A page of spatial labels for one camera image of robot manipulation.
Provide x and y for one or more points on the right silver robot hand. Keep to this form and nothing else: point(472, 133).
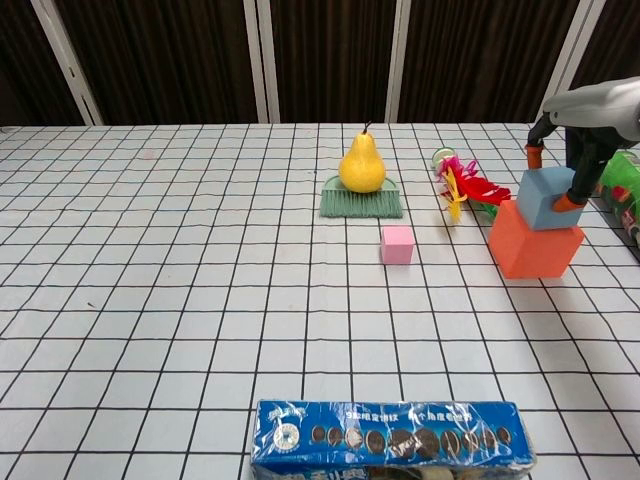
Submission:
point(600, 110)

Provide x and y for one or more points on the medium blue foam block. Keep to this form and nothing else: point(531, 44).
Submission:
point(537, 200)

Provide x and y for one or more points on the small pink foam block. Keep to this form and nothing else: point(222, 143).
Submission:
point(397, 245)

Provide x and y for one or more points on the green chips can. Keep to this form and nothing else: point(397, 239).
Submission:
point(622, 195)

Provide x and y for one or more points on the colourful feather shuttlecock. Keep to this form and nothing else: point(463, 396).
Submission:
point(477, 187)

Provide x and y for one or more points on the large orange foam block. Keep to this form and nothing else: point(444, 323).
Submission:
point(530, 250)

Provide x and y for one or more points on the yellow pear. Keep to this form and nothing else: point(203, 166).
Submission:
point(363, 167)

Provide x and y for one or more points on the small green hand broom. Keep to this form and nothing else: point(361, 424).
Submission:
point(360, 205)

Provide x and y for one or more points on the blue cookie box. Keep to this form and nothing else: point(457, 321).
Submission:
point(390, 440)

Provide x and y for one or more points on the dark folding screen white frames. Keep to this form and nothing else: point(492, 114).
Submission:
point(175, 60)

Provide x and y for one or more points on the white checked tablecloth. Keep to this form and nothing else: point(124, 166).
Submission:
point(175, 300)

